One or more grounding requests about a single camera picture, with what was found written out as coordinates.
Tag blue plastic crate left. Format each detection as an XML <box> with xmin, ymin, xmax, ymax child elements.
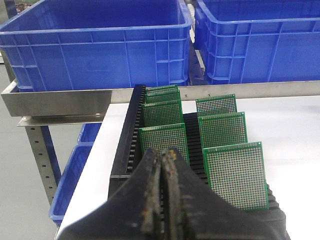
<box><xmin>0</xmin><ymin>0</ymin><xmax>192</xmax><ymax>92</ymax></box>

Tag green board back right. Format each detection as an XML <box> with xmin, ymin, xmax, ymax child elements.
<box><xmin>195</xmin><ymin>94</ymin><xmax>237</xmax><ymax>117</ymax></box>

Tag steel shelf rail frame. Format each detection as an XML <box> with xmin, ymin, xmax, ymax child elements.
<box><xmin>0</xmin><ymin>80</ymin><xmax>320</xmax><ymax>201</ymax></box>

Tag green board middle right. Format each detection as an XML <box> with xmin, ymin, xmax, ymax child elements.
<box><xmin>198</xmin><ymin>111</ymin><xmax>248</xmax><ymax>148</ymax></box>

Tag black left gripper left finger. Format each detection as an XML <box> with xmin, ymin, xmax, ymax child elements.
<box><xmin>58</xmin><ymin>149</ymin><xmax>162</xmax><ymax>240</ymax></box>

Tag green board middle left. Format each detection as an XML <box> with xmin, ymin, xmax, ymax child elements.
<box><xmin>142</xmin><ymin>100</ymin><xmax>184</xmax><ymax>127</ymax></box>

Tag green perforated circuit board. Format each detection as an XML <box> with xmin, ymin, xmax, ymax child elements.
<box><xmin>203</xmin><ymin>141</ymin><xmax>269</xmax><ymax>212</ymax></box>

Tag green board rearmost left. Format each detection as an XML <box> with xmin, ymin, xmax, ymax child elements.
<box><xmin>145</xmin><ymin>84</ymin><xmax>179</xmax><ymax>94</ymax></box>

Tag black slotted board rack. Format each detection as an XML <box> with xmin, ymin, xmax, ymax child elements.
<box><xmin>107</xmin><ymin>84</ymin><xmax>291</xmax><ymax>240</ymax></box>

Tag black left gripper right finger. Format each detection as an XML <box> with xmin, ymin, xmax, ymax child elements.
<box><xmin>161</xmin><ymin>148</ymin><xmax>288</xmax><ymax>240</ymax></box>

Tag blue plastic crate centre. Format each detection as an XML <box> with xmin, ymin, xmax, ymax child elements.
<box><xmin>195</xmin><ymin>0</ymin><xmax>320</xmax><ymax>85</ymax></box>

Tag green board back left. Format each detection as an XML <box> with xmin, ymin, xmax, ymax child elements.
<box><xmin>145</xmin><ymin>89</ymin><xmax>181</xmax><ymax>104</ymax></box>

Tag blue plastic crate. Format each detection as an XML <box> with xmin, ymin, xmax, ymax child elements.
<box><xmin>195</xmin><ymin>0</ymin><xmax>320</xmax><ymax>85</ymax></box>
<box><xmin>0</xmin><ymin>0</ymin><xmax>192</xmax><ymax>92</ymax></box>

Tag blue bin lower shelf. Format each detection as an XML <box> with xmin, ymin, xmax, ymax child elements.
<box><xmin>48</xmin><ymin>123</ymin><xmax>102</xmax><ymax>226</ymax></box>

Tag green board front left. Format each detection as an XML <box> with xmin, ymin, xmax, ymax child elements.
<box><xmin>138</xmin><ymin>123</ymin><xmax>190</xmax><ymax>165</ymax></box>

